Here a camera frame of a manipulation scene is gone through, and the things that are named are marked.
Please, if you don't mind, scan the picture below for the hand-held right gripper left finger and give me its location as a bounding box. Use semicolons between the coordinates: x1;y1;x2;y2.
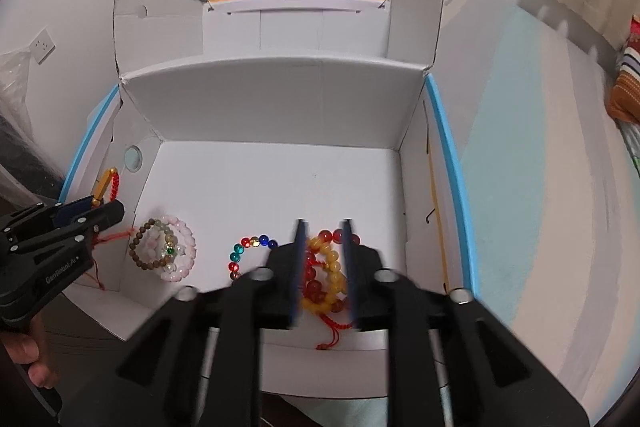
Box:
116;219;308;427

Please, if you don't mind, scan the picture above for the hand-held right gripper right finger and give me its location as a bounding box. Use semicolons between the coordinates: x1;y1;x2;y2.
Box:
341;219;591;427

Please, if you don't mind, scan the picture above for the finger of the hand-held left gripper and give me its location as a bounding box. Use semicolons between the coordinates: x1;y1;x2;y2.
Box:
10;199;126;258
0;197;101;238

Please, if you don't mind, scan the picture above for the yellow bead bracelet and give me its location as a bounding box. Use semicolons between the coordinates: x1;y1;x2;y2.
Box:
299;234;349;315

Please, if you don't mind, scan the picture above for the red bead bracelet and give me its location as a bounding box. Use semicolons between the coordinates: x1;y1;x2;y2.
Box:
300;228;362;314

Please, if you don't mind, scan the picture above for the green brown bead bracelet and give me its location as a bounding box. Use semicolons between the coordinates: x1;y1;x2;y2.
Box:
129;218;180;270

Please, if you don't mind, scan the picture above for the multicolour glass bead bracelet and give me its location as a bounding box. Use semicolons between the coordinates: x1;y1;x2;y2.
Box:
228;234;279;283

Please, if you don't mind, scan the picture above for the pink bead bracelet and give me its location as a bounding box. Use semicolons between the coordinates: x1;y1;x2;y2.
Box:
150;215;197;284

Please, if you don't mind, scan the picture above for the white cardboard box blue print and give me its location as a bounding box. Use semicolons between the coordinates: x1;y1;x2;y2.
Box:
60;0;473;400

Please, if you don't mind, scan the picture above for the person's left hand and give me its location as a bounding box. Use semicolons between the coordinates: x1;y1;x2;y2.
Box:
0;332;57;390

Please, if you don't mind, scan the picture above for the clear plastic bag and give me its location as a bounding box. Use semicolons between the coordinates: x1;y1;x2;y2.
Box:
0;48;71;208

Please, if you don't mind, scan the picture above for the striped bed sheet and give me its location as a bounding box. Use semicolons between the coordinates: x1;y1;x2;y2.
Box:
277;0;640;427

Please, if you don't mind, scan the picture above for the striped woven pillow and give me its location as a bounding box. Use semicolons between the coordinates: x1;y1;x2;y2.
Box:
606;14;640;124

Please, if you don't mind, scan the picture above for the white wall socket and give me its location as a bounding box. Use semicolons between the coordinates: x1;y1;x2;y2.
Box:
30;26;57;64

